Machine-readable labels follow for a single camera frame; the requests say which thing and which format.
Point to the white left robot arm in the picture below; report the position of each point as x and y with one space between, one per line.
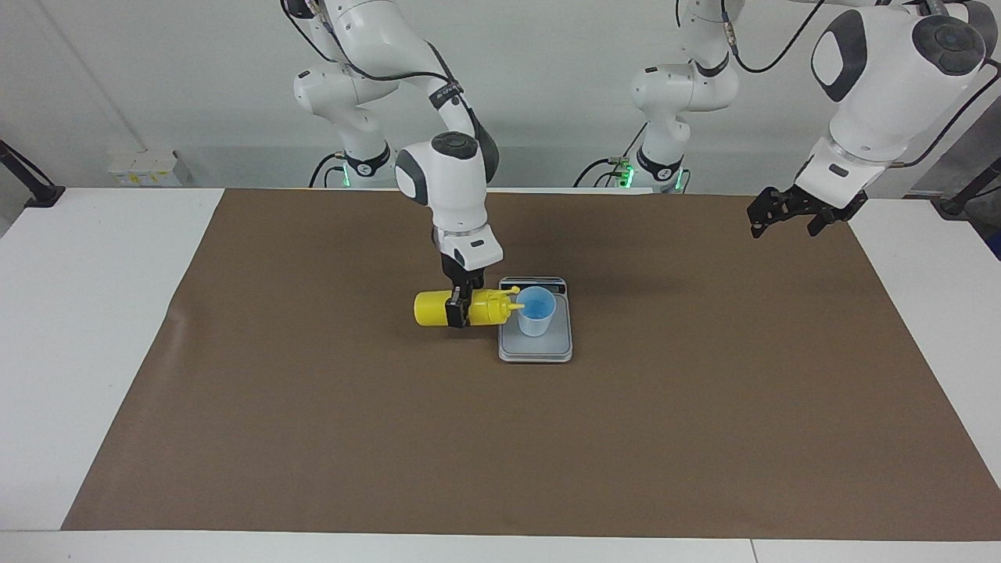
884 94

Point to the brown paper table mat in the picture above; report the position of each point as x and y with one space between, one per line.
469 438

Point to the yellow squeeze bottle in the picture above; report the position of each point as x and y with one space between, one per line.
430 307

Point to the light blue plastic cup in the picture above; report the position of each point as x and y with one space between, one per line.
536 317

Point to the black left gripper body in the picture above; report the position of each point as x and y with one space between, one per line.
805 203

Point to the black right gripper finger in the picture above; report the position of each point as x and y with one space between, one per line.
458 309

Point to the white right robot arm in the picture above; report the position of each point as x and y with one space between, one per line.
446 180

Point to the black clamp stand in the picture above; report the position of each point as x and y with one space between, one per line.
958 205
45 195

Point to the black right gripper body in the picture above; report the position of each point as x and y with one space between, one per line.
461 280

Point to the silver digital kitchen scale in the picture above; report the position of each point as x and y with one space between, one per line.
539 348

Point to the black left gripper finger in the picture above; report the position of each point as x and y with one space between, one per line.
841 215
770 207

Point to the dark grey board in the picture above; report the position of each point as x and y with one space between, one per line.
970 137

